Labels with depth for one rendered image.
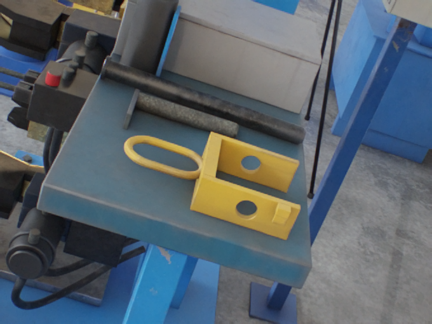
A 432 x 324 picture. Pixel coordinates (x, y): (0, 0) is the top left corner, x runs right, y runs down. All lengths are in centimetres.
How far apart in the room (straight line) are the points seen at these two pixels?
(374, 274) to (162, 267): 213
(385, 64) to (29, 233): 115
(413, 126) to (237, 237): 318
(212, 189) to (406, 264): 236
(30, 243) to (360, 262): 177
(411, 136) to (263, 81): 278
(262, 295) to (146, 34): 156
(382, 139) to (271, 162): 307
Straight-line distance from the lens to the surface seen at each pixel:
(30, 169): 211
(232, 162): 126
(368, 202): 374
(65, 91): 147
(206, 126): 136
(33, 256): 184
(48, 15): 183
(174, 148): 122
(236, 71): 155
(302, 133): 144
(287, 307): 282
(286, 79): 156
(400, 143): 434
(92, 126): 128
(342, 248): 330
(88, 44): 171
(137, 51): 146
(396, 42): 230
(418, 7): 217
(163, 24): 144
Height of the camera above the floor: 168
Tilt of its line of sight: 28 degrees down
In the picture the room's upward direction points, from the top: 21 degrees clockwise
